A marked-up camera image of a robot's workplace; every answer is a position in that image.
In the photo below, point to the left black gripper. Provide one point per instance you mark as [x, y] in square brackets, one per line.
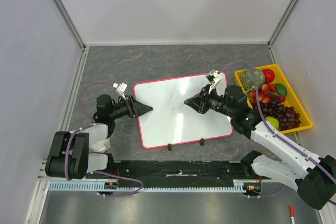
[136, 108]

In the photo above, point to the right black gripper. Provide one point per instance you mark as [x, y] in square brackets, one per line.
[203, 99]

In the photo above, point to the pink framed whiteboard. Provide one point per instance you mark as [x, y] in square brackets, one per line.
[165, 125]

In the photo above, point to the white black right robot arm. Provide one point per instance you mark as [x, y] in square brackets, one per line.
[311, 176]

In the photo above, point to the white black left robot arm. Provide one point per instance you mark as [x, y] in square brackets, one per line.
[69, 155]

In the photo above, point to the crumpled clear plastic bag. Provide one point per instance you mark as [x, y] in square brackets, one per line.
[101, 146]

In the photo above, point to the green netted melon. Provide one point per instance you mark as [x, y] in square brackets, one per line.
[252, 78]

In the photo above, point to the red apple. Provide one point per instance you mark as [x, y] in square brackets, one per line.
[269, 75]

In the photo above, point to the green apple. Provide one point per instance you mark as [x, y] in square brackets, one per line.
[273, 121]

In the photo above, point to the green lime fruit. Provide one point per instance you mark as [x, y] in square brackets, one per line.
[281, 89]

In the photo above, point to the dark purple grape bunch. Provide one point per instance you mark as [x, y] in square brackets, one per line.
[289, 119]

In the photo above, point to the yellow plastic fruit bin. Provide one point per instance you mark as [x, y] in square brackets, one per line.
[290, 100]

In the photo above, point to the red marker pen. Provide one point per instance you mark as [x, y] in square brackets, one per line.
[292, 214]

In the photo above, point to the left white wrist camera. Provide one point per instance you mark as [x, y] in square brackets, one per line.
[120, 89]

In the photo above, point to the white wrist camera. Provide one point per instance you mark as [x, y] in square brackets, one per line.
[120, 89]
[214, 78]

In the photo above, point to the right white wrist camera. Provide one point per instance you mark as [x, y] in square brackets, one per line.
[214, 78]

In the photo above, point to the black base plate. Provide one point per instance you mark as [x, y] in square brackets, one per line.
[183, 172]

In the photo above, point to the white slotted cable duct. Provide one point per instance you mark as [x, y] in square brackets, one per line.
[235, 186]

